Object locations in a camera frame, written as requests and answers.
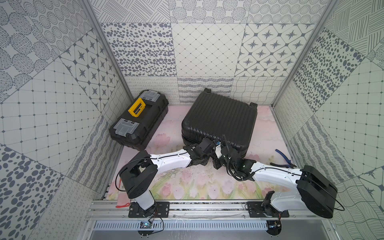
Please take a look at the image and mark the black hard-shell suitcase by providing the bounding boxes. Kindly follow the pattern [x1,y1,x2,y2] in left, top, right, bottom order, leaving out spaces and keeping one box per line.
[182,88,258,157]

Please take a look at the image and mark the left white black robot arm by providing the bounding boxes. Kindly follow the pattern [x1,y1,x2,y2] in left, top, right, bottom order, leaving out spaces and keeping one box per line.
[118,138,221,218]

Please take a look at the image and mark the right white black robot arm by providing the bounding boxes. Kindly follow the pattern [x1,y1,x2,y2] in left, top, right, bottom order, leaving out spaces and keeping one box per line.
[212,147,345,219]

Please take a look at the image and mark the floral pink table mat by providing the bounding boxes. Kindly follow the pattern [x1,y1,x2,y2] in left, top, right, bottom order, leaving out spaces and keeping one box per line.
[146,106,291,200]

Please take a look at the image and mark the red white work glove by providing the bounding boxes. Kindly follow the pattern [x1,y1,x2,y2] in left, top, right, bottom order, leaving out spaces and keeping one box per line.
[116,203,131,209]

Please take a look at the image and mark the blue handled pliers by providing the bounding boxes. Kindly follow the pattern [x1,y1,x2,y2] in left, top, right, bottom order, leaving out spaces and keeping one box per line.
[269,149,298,169]

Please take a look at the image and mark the black toolbox yellow handle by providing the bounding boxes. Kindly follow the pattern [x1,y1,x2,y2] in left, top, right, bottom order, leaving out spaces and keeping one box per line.
[109,90,169,151]

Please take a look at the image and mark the aluminium mounting rail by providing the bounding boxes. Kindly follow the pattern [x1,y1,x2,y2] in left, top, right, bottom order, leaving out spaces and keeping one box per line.
[85,199,332,221]

